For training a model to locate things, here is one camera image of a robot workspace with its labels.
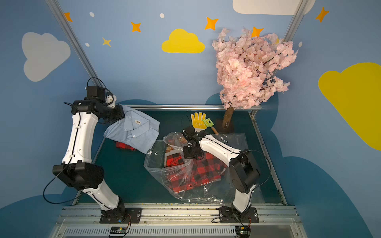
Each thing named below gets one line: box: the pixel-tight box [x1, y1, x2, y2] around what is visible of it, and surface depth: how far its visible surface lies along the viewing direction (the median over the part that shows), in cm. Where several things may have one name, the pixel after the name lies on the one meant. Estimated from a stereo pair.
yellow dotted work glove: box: [190, 112, 207, 133], surface depth 121 cm
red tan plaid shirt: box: [165, 136, 188, 153], surface depth 98 cm
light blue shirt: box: [103, 103, 161, 154], surface depth 85 cm
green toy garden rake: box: [202, 117, 220, 135], surface depth 117 cm
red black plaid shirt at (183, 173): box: [166, 152, 228, 193], surface depth 85 cm
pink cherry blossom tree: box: [212, 27, 298, 129], surface depth 73 cm
